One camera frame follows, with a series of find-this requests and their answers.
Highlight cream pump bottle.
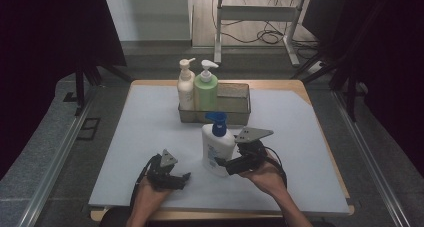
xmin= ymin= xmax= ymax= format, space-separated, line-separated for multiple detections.
xmin=176 ymin=57 xmax=198 ymax=112

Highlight white table mat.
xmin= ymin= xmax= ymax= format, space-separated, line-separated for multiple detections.
xmin=88 ymin=84 xmax=351 ymax=215

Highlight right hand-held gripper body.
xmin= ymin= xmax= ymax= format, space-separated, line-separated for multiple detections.
xmin=233 ymin=127 xmax=275 ymax=171

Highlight white metal desk frame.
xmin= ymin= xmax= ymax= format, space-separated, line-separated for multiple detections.
xmin=213 ymin=0 xmax=308 ymax=68

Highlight green bottle with white pump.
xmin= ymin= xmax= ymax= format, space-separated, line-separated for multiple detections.
xmin=193 ymin=59 xmax=220 ymax=113

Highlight person's right hand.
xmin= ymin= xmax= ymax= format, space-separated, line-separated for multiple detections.
xmin=237 ymin=152 xmax=288 ymax=199

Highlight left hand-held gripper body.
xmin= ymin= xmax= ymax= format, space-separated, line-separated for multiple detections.
xmin=146 ymin=148 xmax=183 ymax=191

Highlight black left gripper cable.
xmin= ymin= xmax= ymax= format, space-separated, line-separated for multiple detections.
xmin=129 ymin=153 xmax=161 ymax=210

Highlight white bottle with blue pump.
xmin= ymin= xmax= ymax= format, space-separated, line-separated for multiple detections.
xmin=201 ymin=111 xmax=237 ymax=178

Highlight black curtain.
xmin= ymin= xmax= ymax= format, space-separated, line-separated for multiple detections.
xmin=301 ymin=0 xmax=424 ymax=170
xmin=0 ymin=0 xmax=128 ymax=180

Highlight aluminium rail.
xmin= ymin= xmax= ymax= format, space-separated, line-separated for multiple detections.
xmin=331 ymin=88 xmax=413 ymax=227
xmin=18 ymin=85 xmax=98 ymax=227

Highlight clear rectangular storage basket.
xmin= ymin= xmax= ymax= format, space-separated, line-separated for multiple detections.
xmin=177 ymin=82 xmax=252 ymax=127

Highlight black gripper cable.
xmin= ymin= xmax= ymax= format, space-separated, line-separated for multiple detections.
xmin=129 ymin=153 xmax=161 ymax=210
xmin=264 ymin=145 xmax=289 ymax=190

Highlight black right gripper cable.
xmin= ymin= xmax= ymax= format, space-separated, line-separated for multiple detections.
xmin=264 ymin=145 xmax=289 ymax=190

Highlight white wall panel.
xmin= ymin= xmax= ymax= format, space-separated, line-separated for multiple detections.
xmin=103 ymin=0 xmax=193 ymax=43

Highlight person's left hand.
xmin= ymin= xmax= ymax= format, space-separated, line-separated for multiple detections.
xmin=130 ymin=176 xmax=175 ymax=223

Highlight black stand legs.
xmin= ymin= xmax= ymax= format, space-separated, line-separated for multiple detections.
xmin=63 ymin=61 xmax=134 ymax=117
xmin=289 ymin=0 xmax=368 ymax=123

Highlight black floor cables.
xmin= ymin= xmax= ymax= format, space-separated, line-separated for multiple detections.
xmin=213 ymin=0 xmax=321 ymax=60

